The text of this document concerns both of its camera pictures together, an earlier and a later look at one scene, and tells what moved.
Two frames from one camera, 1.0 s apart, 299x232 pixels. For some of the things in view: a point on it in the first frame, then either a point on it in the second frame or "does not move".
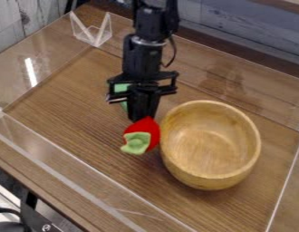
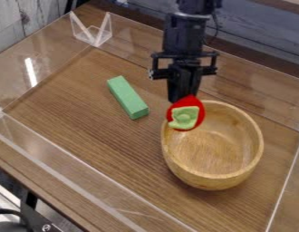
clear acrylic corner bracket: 95,35 does not move
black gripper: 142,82 -> 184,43
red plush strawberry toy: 142,136 -> 186,113
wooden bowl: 210,143 does not move
